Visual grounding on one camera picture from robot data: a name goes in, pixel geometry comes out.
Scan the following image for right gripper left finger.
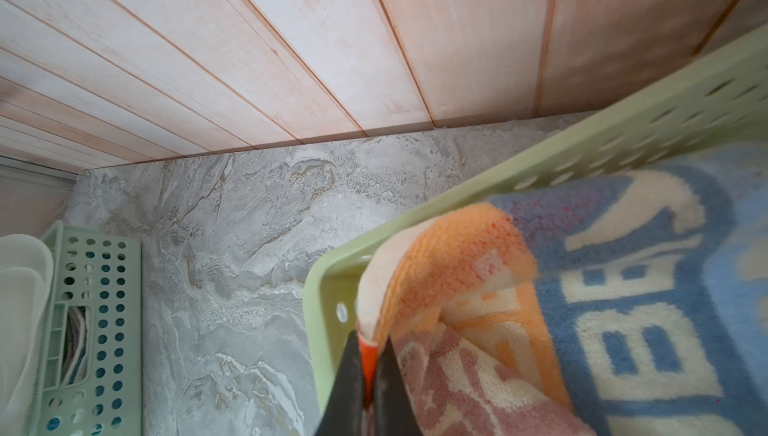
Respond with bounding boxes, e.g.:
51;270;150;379
315;331;365;436

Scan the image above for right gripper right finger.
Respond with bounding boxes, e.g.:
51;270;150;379
371;339;422;436

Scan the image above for red white blue towel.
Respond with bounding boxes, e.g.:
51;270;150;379
355;143;767;435

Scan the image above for blue Doraemon towel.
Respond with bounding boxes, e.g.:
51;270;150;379
60;306;90;386

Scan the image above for plain white towel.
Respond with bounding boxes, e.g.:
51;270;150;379
1;234;54;435

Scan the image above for light green plastic basket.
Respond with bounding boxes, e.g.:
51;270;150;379
303;26;767;408

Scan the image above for mint green plastic basket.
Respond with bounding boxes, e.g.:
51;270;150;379
24;222;143;435

